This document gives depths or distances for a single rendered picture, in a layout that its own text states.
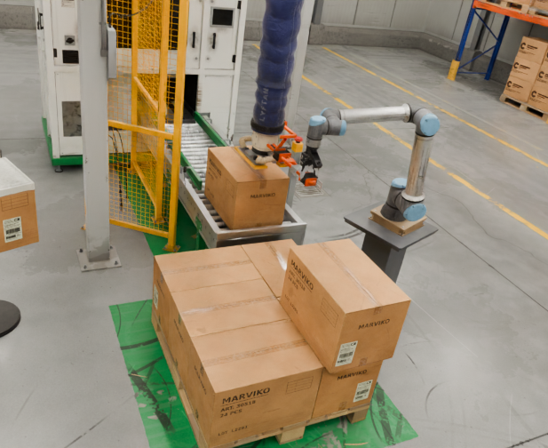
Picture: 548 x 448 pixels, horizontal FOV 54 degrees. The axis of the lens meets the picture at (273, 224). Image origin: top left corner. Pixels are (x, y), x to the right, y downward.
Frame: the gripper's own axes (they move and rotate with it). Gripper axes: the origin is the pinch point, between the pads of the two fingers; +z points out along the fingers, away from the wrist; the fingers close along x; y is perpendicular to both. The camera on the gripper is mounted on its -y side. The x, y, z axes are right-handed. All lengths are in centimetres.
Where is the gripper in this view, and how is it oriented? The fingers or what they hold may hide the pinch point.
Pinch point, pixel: (308, 178)
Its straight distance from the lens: 325.5
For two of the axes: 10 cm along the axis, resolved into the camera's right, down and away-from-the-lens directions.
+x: -8.9, 1.1, -4.4
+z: -1.4, 8.6, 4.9
